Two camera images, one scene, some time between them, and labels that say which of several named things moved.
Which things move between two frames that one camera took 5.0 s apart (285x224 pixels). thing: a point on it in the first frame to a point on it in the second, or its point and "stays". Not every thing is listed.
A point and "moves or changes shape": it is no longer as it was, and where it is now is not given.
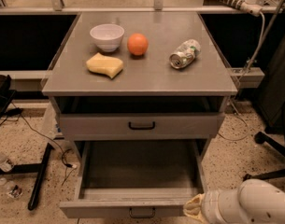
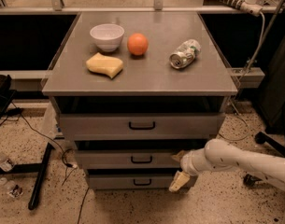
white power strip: x=249 y=4 stays
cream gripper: x=211 y=207 to x=186 y=164
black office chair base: x=275 y=146 stays
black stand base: x=29 y=168 stays
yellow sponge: x=105 y=64 stays
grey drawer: x=135 y=179 moves or changes shape
